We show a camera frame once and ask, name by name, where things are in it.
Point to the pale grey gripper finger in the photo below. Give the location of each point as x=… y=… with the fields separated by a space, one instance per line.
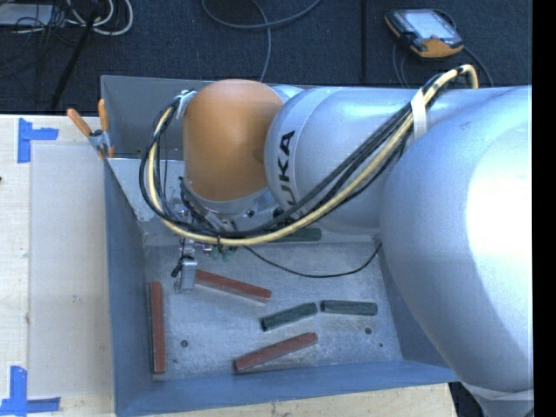
x=178 y=284
x=188 y=274

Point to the red-brown flat block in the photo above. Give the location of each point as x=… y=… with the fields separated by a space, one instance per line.
x=276 y=352
x=158 y=328
x=234 y=286

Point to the grey metal bin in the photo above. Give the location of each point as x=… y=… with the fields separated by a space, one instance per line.
x=226 y=319

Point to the dark green flat block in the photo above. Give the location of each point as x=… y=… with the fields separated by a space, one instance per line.
x=348 y=308
x=310 y=234
x=289 y=316

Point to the pale wood flat board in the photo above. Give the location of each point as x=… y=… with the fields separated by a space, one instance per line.
x=69 y=254

